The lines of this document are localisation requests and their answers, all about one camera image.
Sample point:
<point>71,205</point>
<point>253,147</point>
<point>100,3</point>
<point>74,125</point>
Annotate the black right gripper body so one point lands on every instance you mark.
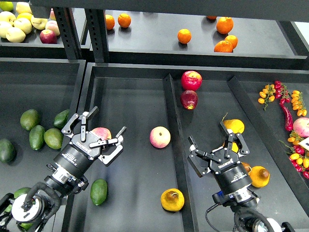
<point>229,173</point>

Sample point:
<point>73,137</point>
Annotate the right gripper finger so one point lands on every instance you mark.
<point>238,139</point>
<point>204,162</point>

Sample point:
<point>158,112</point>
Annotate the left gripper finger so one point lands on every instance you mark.
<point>76,118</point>
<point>114,142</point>

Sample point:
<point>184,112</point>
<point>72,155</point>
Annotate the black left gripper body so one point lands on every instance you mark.
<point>77,156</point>

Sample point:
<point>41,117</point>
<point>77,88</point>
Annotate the yellow pear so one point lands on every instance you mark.
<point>247,167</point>
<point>236,125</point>
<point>234,148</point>
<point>260,176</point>
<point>172,200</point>

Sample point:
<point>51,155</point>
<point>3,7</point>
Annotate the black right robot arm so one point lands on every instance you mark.
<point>243,204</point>

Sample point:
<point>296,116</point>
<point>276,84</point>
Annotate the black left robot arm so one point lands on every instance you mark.
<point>45,198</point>

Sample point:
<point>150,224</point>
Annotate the green avocado centre round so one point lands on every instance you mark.
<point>53,138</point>

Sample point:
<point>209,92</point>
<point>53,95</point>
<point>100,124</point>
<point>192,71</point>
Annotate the green avocado centre long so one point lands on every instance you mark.
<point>36,137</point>

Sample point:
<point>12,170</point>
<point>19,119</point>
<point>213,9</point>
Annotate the dark green avocado far left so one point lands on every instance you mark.
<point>7,151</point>

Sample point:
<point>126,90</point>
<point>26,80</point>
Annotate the pink apple left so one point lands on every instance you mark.
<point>102,135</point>

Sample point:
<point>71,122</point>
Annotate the pink apple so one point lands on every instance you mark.
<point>102,135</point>
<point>160,137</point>

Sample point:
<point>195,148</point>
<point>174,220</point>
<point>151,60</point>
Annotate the black bin divider left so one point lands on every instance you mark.
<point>179,154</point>

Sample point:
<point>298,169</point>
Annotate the black left bin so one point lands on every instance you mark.
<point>46,85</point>

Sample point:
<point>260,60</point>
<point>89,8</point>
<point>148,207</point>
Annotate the black bin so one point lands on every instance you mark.
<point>46,85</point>
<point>134,97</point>

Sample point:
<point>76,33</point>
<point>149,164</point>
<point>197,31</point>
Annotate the pink apple middle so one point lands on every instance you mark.
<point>160,137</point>

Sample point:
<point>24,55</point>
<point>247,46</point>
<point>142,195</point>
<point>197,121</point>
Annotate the red chili pepper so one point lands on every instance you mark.
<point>287,116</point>

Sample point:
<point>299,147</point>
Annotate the mixed cherry tomato bunch lower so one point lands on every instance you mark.
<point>298,156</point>

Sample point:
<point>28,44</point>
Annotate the orange cherry tomato bunch left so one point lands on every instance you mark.
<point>267,95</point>

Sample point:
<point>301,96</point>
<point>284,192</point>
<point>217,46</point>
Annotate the orange cherry tomato bunch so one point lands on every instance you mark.
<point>298,103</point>
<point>267,95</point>

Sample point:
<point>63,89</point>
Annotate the white label card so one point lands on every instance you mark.
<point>305,143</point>

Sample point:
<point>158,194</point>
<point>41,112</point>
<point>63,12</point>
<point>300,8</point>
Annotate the black middle bin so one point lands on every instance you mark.
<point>134,97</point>

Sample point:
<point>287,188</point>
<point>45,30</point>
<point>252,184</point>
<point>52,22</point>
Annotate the dark red apple lower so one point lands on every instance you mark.
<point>189,99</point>

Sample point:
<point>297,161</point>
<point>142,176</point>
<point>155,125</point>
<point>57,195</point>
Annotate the pink peach right edge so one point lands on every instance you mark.
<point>301,127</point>

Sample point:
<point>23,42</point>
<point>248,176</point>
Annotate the red cherry tomato bunch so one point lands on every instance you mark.
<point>281,92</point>

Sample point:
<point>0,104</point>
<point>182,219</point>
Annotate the orange cherry tomato bunch right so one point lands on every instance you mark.
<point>298,103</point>

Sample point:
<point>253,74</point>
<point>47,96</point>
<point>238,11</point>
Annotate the red apple upper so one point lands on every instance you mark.
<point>191,80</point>

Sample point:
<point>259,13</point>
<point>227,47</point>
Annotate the black upper left tray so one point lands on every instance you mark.
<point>32,47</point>

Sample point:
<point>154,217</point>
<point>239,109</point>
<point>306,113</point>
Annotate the red apple on shelf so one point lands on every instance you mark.
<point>48,37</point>

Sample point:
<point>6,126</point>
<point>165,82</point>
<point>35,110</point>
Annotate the orange on shelf front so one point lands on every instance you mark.
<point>223,47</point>

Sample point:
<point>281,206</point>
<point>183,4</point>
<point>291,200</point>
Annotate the orange on shelf right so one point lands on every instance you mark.
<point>233,40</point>

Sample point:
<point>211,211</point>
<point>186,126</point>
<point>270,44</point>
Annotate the green avocado by bin wall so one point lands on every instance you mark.
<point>61,119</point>

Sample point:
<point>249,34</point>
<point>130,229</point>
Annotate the black shelf post right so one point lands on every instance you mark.
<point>98,34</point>

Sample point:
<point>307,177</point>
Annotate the black shelf post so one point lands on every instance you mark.
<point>98,34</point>
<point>68,32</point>

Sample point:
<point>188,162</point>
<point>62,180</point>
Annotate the black shelf post left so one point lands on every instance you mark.
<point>68,32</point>

